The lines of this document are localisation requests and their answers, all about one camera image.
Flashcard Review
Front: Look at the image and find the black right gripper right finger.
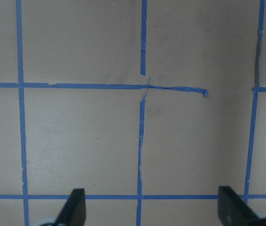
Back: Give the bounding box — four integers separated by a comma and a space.
218, 186, 260, 226

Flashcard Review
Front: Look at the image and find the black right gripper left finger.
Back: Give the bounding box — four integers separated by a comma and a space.
53, 188, 86, 226

